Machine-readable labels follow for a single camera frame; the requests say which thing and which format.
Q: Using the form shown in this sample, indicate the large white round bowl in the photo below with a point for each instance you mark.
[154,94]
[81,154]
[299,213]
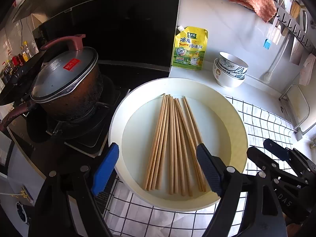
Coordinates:
[220,126]

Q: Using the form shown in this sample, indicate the black gas stove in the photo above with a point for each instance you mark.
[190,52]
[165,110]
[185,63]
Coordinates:
[134,40]

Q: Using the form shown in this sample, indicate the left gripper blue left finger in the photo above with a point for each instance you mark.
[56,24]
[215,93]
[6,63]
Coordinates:
[104,171]

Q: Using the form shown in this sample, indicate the blue silicone brush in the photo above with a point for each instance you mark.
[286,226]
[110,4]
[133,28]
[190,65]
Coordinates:
[267,44]

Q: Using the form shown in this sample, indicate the brown pot with glass lid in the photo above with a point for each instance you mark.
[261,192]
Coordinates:
[67,87]

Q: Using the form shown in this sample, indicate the wooden chopstick crossing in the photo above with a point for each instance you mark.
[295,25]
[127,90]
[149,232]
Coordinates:
[201,182]

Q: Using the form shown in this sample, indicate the yellow seasoning pouch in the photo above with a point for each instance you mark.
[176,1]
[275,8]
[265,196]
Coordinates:
[189,48]

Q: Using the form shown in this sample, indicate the blue patterned bowl top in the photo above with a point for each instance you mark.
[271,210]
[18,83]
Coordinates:
[232,63]

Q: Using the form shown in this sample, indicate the blue patterned bowl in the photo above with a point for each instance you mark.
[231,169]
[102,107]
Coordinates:
[232,63]
[236,75]

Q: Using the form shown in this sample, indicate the blue patterned bowl middle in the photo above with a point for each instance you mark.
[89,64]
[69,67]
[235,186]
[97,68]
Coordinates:
[236,75]

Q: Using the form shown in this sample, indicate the wooden chopstick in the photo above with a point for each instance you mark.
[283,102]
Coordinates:
[178,164]
[186,168]
[147,174]
[196,139]
[173,171]
[155,158]
[164,141]

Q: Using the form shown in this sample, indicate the white blue checkered cloth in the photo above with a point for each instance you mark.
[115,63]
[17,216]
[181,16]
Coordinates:
[128,215]

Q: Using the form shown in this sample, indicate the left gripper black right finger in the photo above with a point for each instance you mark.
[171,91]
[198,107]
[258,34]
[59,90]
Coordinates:
[214,170]

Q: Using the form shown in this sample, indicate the white hanging rag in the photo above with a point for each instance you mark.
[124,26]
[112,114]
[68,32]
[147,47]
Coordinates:
[306,71]

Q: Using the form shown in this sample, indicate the black wok pan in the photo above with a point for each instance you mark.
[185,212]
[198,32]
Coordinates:
[20,83]

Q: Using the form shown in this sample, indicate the wall utensil hook rail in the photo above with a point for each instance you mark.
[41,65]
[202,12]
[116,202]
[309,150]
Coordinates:
[294,28]

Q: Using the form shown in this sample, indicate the condiment bottles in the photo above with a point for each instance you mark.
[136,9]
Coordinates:
[14,62]

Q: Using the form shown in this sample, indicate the white wall hose fitting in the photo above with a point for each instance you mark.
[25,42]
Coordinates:
[268,75]

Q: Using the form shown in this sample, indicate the white ceramic bowl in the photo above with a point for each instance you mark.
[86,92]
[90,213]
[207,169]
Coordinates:
[224,79]

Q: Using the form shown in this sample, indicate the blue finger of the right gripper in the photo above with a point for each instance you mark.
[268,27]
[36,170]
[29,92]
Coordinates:
[268,167]
[277,150]

